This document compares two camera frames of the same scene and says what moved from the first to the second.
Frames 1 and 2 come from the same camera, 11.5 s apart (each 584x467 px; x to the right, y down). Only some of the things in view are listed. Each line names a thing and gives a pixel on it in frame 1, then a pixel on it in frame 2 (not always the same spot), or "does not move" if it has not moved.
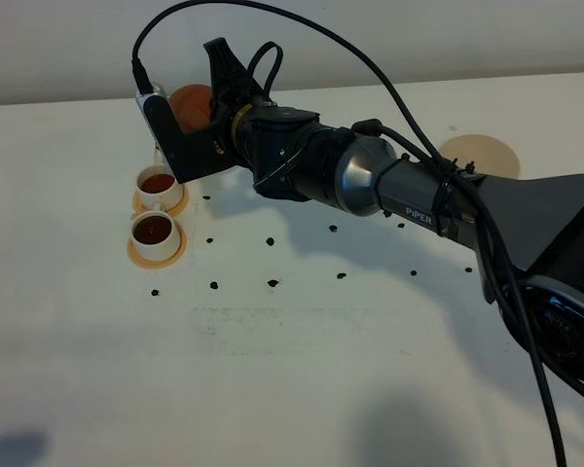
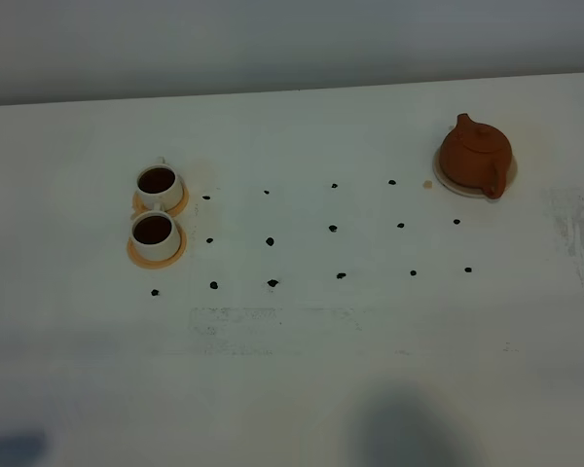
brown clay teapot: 192,105 to 477,155
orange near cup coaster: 162,263 does not move
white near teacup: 155,235 does not move
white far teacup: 159,189 does not move
